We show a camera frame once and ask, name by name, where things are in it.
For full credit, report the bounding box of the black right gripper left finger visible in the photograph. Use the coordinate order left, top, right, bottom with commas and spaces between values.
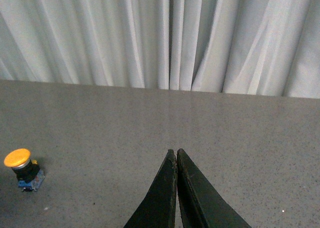
124, 149, 178, 228

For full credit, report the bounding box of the white pleated curtain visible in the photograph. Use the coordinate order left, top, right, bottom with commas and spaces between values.
0, 0, 320, 98

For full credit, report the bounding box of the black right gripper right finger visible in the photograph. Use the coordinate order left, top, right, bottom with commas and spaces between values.
177, 148, 250, 228

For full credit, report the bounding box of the yellow mushroom push button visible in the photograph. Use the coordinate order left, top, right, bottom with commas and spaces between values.
3, 148, 45, 192

